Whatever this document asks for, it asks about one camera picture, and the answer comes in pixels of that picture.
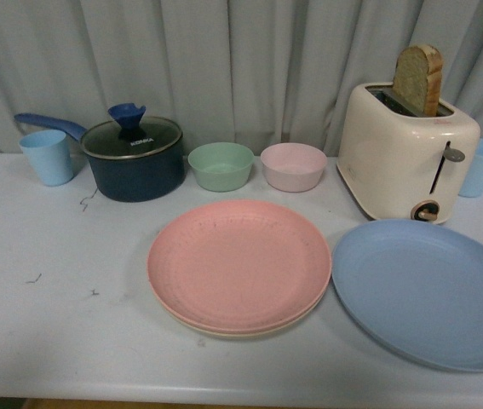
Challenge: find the glass pot lid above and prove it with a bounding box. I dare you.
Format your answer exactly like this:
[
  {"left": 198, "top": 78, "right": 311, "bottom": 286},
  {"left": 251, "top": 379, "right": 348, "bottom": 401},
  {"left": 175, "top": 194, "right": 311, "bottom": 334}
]
[{"left": 81, "top": 103, "right": 182, "bottom": 160}]

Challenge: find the cream plate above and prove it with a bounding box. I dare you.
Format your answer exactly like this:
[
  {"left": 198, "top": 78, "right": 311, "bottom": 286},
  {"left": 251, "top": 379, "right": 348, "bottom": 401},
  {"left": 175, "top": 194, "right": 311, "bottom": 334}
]
[{"left": 160, "top": 292, "right": 325, "bottom": 339}]

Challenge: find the blue plate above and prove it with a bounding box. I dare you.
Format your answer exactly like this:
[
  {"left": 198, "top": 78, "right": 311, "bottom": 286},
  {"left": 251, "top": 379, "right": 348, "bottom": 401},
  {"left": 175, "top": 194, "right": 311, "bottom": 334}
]
[{"left": 332, "top": 220, "right": 483, "bottom": 372}]

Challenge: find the light blue cup left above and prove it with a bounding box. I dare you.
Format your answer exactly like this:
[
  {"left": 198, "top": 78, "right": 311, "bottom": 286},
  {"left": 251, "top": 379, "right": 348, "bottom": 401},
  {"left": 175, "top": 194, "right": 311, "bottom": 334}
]
[{"left": 19, "top": 130, "right": 74, "bottom": 187}]

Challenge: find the grey curtain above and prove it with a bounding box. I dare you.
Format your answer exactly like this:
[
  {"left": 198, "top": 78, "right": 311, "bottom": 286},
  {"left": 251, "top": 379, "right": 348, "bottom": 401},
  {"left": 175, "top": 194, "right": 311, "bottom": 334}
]
[{"left": 0, "top": 1, "right": 483, "bottom": 156}]

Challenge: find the cream toaster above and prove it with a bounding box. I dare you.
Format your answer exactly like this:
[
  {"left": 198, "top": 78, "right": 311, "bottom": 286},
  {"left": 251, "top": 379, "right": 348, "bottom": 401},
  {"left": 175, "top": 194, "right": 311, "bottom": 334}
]
[{"left": 336, "top": 84, "right": 480, "bottom": 224}]

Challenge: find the bread slice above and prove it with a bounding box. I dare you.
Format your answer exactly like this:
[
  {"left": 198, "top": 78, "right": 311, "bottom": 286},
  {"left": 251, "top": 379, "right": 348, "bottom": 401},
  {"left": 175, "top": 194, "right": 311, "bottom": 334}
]
[{"left": 393, "top": 44, "right": 443, "bottom": 117}]

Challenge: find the pink plate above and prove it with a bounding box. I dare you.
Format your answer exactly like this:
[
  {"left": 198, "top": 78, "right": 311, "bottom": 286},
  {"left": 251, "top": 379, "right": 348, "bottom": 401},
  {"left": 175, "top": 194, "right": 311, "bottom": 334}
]
[{"left": 147, "top": 199, "right": 331, "bottom": 333}]

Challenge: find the dark blue saucepan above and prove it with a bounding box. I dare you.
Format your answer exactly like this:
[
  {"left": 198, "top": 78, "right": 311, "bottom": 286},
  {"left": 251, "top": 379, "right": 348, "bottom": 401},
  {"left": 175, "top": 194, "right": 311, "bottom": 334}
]
[{"left": 14, "top": 113, "right": 186, "bottom": 202}]

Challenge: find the green bowl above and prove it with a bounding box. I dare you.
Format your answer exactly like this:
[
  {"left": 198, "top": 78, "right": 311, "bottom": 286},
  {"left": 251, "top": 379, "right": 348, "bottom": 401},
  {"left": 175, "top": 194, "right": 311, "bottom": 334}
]
[{"left": 187, "top": 142, "right": 254, "bottom": 193}]

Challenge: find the pink bowl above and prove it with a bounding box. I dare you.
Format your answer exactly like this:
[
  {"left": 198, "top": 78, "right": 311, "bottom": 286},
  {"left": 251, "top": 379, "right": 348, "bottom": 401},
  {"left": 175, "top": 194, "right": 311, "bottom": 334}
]
[{"left": 260, "top": 142, "right": 328, "bottom": 193}]

